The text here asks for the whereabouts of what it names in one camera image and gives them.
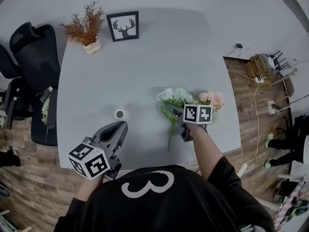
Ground clear glass jar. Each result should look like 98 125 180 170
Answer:
39 86 54 103

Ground long white cable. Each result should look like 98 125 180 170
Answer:
245 81 261 166

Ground person's black shirt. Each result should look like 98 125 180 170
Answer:
53 155 276 232

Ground white green flower bouquet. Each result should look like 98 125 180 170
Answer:
155 87 194 152

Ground stack of cardboard boxes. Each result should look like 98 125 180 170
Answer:
245 54 276 79

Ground rust plant in cream pot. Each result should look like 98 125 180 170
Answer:
59 0 106 55

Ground person's left forearm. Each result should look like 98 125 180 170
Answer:
76 175 105 202

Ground pink flower bouquet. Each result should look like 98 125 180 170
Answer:
194 91 225 125

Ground white ring with dark centre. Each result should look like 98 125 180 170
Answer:
114 109 128 120

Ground black mesh office chair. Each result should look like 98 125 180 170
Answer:
9 22 61 147
0 43 24 130

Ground wooden legged chair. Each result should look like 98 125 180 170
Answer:
268 68 309 106

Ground white router black antennas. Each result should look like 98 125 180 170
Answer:
267 50 291 72

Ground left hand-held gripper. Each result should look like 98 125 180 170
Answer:
67 120 128 180

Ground person's right forearm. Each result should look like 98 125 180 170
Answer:
189 124 225 181

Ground long white power strip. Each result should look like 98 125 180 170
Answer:
237 163 249 178

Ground black framed deer picture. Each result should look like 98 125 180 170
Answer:
106 10 140 43

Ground small pink white bouquet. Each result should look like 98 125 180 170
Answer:
41 97 52 142

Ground white block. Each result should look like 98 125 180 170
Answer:
267 100 278 115

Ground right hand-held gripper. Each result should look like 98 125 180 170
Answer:
166 104 213 143

